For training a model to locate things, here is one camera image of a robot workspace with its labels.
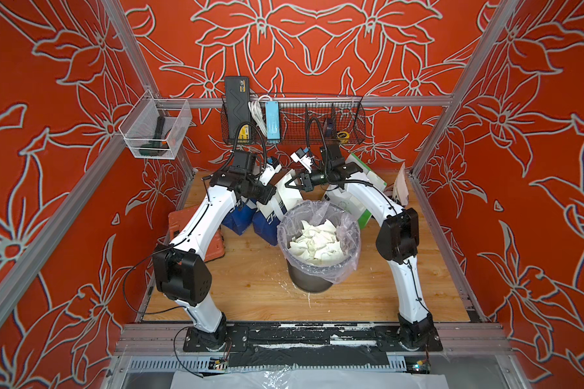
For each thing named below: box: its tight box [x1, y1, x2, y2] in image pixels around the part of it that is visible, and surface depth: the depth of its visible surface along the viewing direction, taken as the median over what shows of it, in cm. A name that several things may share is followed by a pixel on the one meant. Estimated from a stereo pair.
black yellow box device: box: [225, 76, 251, 140], surface depth 87 cm
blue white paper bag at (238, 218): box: [221, 198, 258, 236], surface depth 92 cm
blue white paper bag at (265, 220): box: [252, 171, 304, 247], surface depth 85 cm
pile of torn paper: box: [288, 219, 345, 265], surface depth 79 cm
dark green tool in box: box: [138, 115, 170, 157], surface depth 83 cm
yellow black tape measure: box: [336, 131, 350, 145], surface depth 97 cm
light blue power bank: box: [265, 100, 280, 141], surface depth 92 cm
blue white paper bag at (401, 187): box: [392, 161, 409, 206], surface depth 90 cm
